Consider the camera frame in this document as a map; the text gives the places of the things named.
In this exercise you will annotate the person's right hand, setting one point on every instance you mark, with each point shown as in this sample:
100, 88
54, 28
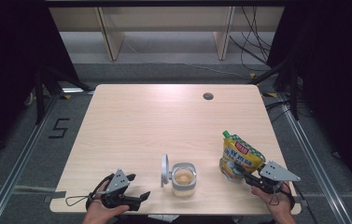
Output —
281, 208

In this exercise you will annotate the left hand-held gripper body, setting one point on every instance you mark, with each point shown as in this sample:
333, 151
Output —
117, 183

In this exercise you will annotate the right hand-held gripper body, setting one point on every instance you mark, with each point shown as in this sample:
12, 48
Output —
276, 174

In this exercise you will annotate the person's left hand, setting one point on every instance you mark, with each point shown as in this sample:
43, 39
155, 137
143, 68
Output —
97, 214

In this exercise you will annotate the grey floor tape strip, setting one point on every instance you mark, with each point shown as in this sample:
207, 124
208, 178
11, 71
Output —
24, 189

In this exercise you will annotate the light wooden shelf unit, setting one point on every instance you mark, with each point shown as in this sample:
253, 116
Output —
164, 18

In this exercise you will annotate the black metal stand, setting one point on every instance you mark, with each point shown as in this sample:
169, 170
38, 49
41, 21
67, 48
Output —
39, 99
294, 93

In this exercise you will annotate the beige seasoning granules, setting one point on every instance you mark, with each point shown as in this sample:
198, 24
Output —
183, 177

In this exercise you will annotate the yellow black tape piece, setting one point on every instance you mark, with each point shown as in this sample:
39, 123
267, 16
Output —
67, 96
252, 75
269, 94

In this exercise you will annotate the aluminium floor rail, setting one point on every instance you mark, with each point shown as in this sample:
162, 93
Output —
18, 165
316, 161

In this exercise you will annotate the grey lidded seasoning jar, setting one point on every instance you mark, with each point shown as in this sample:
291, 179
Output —
183, 188

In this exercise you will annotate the yellow spout pouch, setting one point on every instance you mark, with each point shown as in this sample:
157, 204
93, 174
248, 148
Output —
242, 152

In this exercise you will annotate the dark curtain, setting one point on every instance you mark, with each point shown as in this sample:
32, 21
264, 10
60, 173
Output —
335, 93
8, 77

